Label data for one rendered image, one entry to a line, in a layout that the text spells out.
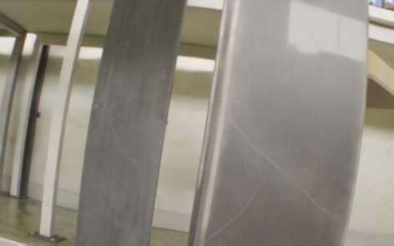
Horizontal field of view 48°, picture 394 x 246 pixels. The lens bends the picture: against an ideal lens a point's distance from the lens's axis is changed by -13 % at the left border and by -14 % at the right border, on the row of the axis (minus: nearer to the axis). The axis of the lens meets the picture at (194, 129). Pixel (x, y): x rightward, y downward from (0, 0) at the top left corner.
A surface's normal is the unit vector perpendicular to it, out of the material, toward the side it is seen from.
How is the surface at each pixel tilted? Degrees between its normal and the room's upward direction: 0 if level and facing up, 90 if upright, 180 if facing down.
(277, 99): 90
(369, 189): 90
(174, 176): 90
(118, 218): 90
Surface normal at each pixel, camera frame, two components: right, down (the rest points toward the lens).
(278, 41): 0.00, -0.07
